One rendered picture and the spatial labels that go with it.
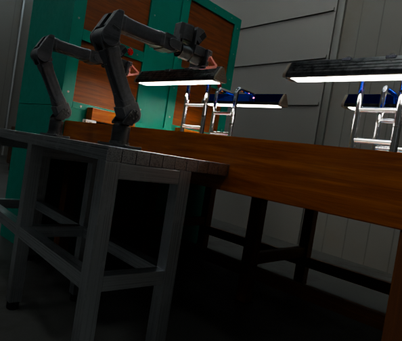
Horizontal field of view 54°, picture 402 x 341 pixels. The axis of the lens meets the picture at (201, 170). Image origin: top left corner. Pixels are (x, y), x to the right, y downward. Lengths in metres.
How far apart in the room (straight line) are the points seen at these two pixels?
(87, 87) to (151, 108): 0.47
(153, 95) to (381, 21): 2.21
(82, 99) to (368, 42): 2.60
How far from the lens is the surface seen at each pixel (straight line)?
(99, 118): 2.28
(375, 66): 1.47
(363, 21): 4.03
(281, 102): 2.27
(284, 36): 4.42
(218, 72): 1.84
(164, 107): 2.65
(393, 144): 1.58
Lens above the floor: 0.67
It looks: 2 degrees down
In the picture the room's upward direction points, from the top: 9 degrees clockwise
